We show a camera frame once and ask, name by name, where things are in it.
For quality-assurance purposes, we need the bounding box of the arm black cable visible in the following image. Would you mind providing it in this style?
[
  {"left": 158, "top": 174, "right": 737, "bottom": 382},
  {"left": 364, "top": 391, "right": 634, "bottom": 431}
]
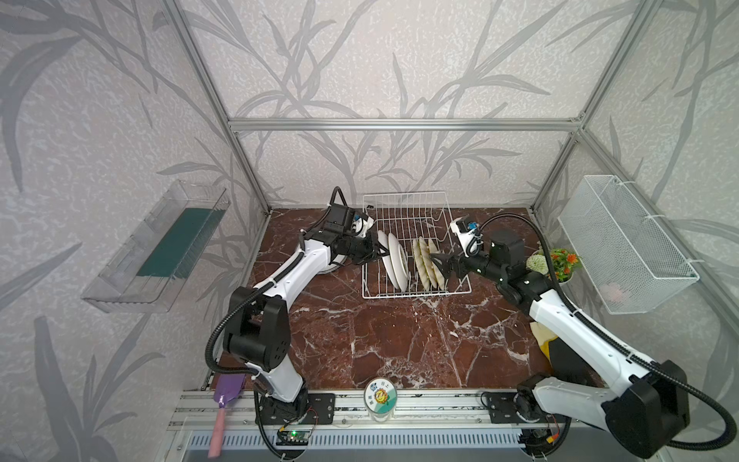
[
  {"left": 466, "top": 213, "right": 738, "bottom": 452},
  {"left": 204, "top": 186, "right": 350, "bottom": 375}
]

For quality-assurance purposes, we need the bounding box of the green woven plate left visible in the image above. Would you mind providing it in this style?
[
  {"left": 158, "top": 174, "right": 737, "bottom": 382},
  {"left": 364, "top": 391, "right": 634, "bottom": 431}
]
[{"left": 412, "top": 239, "right": 431, "bottom": 292}]

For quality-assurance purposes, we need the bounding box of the yellow black rubber glove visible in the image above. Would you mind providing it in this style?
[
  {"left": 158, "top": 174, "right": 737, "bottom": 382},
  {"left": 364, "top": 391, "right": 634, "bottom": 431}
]
[{"left": 529, "top": 321, "right": 602, "bottom": 387}]

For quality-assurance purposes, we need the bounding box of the green sponge mat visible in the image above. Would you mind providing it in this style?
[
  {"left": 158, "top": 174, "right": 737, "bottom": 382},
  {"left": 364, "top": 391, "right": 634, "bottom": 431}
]
[{"left": 137, "top": 208, "right": 225, "bottom": 279}]

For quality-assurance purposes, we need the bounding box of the white mesh wall basket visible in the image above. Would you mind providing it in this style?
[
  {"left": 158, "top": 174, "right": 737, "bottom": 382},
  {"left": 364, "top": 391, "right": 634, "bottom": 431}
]
[{"left": 558, "top": 175, "right": 700, "bottom": 315}]

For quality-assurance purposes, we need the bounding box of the purple pink brush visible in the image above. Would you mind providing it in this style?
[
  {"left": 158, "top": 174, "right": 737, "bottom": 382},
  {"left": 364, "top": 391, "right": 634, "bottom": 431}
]
[{"left": 208, "top": 373, "right": 246, "bottom": 459}]

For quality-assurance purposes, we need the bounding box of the aluminium front rail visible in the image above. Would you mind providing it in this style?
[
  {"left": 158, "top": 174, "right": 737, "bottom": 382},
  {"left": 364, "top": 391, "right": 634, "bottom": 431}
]
[{"left": 167, "top": 389, "right": 564, "bottom": 431}]

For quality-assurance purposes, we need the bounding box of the green woven plate middle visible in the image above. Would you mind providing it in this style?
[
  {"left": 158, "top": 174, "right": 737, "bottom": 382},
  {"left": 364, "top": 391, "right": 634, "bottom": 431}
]
[{"left": 419, "top": 238, "right": 439, "bottom": 290}]

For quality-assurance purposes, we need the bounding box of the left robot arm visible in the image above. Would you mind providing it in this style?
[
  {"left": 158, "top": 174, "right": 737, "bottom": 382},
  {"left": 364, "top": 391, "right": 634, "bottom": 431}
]
[{"left": 206, "top": 203, "right": 388, "bottom": 404}]

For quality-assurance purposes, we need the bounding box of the tan woven plate right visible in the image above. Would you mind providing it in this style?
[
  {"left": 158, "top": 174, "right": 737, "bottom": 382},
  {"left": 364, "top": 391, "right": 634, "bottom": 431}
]
[{"left": 428, "top": 239, "right": 446, "bottom": 290}]

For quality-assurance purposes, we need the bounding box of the green woven plate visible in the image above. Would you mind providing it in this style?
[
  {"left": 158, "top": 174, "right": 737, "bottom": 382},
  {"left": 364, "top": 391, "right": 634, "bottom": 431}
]
[
  {"left": 412, "top": 239, "right": 431, "bottom": 292},
  {"left": 419, "top": 238, "right": 439, "bottom": 290}
]

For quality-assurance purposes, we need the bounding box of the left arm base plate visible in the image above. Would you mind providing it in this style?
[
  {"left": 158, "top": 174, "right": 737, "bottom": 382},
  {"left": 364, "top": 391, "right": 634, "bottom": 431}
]
[{"left": 257, "top": 390, "right": 336, "bottom": 425}]

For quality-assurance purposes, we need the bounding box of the white wire dish rack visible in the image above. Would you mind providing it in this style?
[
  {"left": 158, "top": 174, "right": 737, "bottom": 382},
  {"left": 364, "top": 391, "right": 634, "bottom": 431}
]
[{"left": 361, "top": 192, "right": 471, "bottom": 300}]

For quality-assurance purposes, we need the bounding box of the left circuit board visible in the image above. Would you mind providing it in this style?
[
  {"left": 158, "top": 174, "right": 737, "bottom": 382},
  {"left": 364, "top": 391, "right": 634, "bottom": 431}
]
[{"left": 277, "top": 427, "right": 315, "bottom": 447}]

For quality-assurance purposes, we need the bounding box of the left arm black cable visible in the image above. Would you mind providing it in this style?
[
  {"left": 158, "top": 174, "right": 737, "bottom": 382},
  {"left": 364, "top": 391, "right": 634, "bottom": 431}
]
[{"left": 204, "top": 186, "right": 350, "bottom": 375}]

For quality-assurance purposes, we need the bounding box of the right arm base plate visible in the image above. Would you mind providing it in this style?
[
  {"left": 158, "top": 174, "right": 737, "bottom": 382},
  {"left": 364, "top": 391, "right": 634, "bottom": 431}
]
[{"left": 480, "top": 390, "right": 568, "bottom": 425}]

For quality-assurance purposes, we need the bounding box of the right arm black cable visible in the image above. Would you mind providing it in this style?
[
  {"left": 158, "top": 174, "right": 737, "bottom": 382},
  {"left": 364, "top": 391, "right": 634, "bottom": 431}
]
[{"left": 466, "top": 213, "right": 738, "bottom": 452}]

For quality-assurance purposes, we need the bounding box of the potted artificial flower plant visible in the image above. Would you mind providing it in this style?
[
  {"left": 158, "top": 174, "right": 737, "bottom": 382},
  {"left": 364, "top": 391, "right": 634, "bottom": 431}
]
[{"left": 525, "top": 248, "right": 581, "bottom": 283}]

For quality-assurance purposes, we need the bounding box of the clear plastic wall shelf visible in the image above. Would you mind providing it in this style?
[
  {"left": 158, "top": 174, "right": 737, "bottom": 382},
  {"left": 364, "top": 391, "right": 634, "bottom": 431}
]
[{"left": 82, "top": 180, "right": 230, "bottom": 314}]

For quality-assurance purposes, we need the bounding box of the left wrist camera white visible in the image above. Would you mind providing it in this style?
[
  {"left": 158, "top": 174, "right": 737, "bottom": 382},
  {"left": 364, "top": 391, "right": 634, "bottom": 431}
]
[{"left": 351, "top": 215, "right": 375, "bottom": 239}]

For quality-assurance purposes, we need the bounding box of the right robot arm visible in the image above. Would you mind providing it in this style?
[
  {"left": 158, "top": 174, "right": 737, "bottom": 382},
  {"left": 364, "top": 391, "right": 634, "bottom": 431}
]
[{"left": 425, "top": 228, "right": 690, "bottom": 458}]

